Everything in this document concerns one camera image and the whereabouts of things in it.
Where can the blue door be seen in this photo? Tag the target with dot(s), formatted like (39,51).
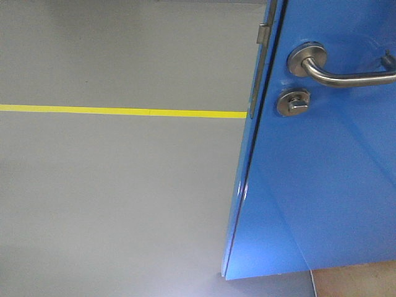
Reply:
(317,190)

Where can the wooden platform under door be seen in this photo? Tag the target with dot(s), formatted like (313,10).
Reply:
(374,279)

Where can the steel latch plate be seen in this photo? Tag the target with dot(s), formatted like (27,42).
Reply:
(263,36)

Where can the yellow floor tape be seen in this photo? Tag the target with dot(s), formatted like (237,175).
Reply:
(125,111)

